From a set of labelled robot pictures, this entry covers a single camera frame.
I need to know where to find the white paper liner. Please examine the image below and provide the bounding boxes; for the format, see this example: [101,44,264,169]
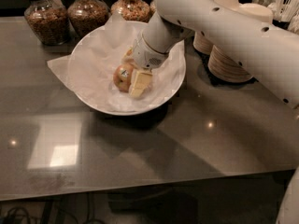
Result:
[47,10,186,113]

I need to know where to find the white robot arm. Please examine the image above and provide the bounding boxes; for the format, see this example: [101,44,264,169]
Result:
[133,0,299,168]

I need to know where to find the glass jar dark cereal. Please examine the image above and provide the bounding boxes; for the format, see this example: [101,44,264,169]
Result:
[24,0,69,46]

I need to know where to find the front stack paper bowls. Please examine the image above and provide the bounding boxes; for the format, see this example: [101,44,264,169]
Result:
[207,2,274,84]

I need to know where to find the glass jar light cereal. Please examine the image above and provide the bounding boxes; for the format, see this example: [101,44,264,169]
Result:
[149,0,156,17]

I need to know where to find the glass jar mixed cereal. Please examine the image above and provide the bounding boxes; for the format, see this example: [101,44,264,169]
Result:
[111,0,150,22]

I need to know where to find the rear stack paper bowls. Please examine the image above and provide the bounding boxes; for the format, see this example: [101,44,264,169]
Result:
[192,0,242,56]

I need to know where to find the red yellow apple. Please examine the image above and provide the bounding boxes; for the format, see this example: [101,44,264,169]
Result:
[113,63,135,92]

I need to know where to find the white bowl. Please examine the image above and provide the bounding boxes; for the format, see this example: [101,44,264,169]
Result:
[66,20,187,117]

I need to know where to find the stack paper bowls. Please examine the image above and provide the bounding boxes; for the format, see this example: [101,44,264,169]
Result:
[192,0,242,56]
[207,2,274,84]

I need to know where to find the black tray under bowls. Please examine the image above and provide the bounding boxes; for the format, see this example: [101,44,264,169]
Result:
[196,50,257,87]

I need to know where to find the glass jar brown cereal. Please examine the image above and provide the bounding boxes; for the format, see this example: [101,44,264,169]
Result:
[67,0,109,37]

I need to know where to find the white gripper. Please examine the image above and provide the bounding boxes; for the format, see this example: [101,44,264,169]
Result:
[121,33,168,98]

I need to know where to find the white utensils in holder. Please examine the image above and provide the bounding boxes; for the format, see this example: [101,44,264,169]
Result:
[252,0,299,35]

